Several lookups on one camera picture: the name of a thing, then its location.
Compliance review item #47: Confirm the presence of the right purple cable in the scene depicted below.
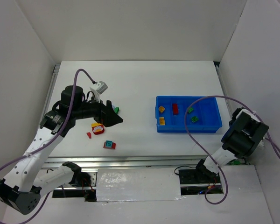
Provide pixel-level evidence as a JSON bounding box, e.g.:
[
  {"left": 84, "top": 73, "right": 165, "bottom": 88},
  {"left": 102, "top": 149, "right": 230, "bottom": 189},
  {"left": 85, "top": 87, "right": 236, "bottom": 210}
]
[{"left": 184, "top": 95, "right": 280, "bottom": 205}]

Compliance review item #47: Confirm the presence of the red teal lego stack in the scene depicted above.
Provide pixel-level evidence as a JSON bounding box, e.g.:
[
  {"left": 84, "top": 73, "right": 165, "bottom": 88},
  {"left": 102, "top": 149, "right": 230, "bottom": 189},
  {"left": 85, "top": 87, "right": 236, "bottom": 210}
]
[{"left": 103, "top": 140, "right": 116, "bottom": 149}]

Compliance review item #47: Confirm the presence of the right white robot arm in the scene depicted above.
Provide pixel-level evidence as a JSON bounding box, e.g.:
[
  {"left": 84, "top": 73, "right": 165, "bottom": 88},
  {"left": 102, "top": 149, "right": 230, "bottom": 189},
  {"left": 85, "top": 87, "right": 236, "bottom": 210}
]
[{"left": 195, "top": 107, "right": 269, "bottom": 178}]

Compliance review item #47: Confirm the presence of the yellow lego plate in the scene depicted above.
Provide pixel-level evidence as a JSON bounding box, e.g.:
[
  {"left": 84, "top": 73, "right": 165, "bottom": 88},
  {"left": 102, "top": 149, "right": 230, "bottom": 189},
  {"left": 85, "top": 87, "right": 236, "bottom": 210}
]
[{"left": 159, "top": 117, "right": 166, "bottom": 126}]

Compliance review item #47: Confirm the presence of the purple cable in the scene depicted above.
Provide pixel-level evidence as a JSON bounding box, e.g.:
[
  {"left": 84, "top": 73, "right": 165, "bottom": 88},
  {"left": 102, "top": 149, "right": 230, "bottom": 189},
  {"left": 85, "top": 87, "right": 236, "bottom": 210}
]
[
  {"left": 184, "top": 95, "right": 280, "bottom": 205},
  {"left": 0, "top": 69, "right": 96, "bottom": 224}
]

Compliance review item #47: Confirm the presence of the red yellow flower lego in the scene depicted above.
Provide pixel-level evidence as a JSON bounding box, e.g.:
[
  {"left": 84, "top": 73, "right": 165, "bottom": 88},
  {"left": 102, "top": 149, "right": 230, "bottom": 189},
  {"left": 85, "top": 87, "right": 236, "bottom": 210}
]
[{"left": 91, "top": 123, "right": 105, "bottom": 135}]

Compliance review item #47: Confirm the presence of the red yellow lego brick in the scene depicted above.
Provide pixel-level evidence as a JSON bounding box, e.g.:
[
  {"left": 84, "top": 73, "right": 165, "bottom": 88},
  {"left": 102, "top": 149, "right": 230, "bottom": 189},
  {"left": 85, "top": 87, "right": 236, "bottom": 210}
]
[{"left": 172, "top": 103, "right": 179, "bottom": 115}]

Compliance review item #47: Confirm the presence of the green rounded lego piece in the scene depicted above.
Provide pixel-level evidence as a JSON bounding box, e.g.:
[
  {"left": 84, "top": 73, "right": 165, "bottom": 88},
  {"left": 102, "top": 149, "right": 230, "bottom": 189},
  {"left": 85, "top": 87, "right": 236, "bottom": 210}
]
[{"left": 114, "top": 107, "right": 119, "bottom": 114}]

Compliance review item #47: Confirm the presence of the green teal lego stack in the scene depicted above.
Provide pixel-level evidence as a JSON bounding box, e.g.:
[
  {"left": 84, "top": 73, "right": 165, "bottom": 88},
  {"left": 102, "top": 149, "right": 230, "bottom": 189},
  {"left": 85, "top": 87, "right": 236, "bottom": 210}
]
[{"left": 191, "top": 116, "right": 199, "bottom": 123}]

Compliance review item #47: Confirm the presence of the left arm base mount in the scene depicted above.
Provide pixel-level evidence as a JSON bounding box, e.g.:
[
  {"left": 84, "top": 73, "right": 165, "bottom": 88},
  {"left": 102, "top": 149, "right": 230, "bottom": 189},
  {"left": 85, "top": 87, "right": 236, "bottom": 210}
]
[{"left": 52, "top": 172, "right": 98, "bottom": 202}]

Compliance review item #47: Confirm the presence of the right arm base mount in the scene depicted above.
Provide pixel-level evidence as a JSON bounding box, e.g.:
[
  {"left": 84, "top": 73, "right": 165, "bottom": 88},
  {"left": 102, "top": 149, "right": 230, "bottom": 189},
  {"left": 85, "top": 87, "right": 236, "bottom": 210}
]
[{"left": 174, "top": 166, "right": 223, "bottom": 196}]

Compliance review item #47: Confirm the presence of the blue plastic sorting bin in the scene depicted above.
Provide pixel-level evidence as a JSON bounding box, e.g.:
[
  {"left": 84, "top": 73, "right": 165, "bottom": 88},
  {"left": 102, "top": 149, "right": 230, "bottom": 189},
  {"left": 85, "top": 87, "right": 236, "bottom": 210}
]
[{"left": 155, "top": 96, "right": 223, "bottom": 133}]

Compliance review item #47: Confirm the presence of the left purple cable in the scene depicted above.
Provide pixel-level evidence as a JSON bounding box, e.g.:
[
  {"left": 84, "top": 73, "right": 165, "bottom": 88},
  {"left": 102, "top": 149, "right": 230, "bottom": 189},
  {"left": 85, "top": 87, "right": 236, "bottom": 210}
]
[{"left": 0, "top": 69, "right": 96, "bottom": 224}]

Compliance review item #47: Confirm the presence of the yellow face lego brick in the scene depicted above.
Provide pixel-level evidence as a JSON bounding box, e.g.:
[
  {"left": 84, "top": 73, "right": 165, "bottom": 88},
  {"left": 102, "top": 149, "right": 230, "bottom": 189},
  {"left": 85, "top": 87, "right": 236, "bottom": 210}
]
[{"left": 158, "top": 106, "right": 165, "bottom": 113}]

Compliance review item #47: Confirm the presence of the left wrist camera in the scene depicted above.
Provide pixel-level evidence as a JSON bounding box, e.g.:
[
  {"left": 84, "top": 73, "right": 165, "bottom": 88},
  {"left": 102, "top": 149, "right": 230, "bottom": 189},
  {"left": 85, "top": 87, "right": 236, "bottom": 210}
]
[{"left": 90, "top": 81, "right": 108, "bottom": 102}]

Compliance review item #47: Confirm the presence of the white foam board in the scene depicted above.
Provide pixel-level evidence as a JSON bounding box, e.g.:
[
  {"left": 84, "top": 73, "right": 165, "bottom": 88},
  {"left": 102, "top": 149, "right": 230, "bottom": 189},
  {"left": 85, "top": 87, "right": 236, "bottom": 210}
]
[{"left": 96, "top": 168, "right": 182, "bottom": 202}]

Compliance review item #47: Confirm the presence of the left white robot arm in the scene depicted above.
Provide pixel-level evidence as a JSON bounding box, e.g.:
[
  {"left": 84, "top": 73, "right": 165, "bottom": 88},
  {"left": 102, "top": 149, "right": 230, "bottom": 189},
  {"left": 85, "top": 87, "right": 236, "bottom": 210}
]
[{"left": 0, "top": 86, "right": 123, "bottom": 215}]

